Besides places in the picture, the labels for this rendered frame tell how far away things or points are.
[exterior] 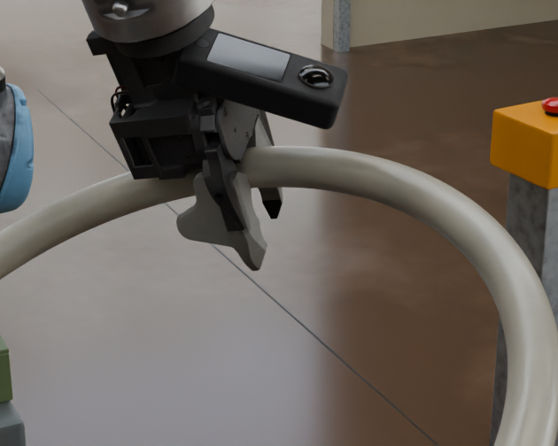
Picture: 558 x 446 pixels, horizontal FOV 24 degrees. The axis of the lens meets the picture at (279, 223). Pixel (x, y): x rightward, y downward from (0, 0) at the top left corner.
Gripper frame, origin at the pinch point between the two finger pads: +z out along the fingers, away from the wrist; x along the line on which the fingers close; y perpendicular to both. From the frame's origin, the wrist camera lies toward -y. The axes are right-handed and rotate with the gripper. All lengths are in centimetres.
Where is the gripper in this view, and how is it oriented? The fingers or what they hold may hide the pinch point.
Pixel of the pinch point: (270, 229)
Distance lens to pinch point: 98.5
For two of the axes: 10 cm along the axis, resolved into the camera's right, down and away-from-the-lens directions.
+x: -2.2, 6.6, -7.2
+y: -9.4, 0.6, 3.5
